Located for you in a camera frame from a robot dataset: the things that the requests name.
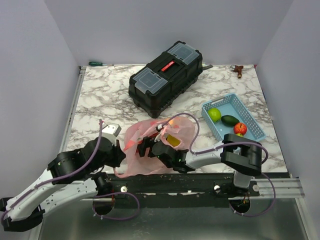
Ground black plastic toolbox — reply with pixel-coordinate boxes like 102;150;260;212
128;41;203;119

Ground red fake grapes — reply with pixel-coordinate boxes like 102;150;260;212
124;139;141;151

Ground grey tool behind toolbox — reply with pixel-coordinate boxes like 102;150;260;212
202;64;213;70

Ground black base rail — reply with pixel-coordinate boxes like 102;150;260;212
93;173;260;209

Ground pink plastic bag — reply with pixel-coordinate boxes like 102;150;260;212
113;116;195;178

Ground yellow fake lemon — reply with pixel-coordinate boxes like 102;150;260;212
166;135;181;147

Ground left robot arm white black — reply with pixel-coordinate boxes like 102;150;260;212
0;137;126;232

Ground red fake apple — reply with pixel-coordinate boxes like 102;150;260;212
233;122;248;136

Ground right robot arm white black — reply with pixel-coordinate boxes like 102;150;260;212
137;133;269;196

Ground green handled screwdriver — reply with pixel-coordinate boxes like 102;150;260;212
88;61;114;67

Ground dark green fake avocado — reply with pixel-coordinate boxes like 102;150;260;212
221;115;240;127

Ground blue plastic basket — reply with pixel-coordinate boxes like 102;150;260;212
201;93;266;142

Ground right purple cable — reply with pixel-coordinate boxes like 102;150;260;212
159;112;277;201

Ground green fake apple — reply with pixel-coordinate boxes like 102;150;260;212
207;108;222;122

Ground yellow fake pear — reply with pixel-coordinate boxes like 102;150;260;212
168;118;179;128

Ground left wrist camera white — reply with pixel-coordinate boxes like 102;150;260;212
102;121;121;138

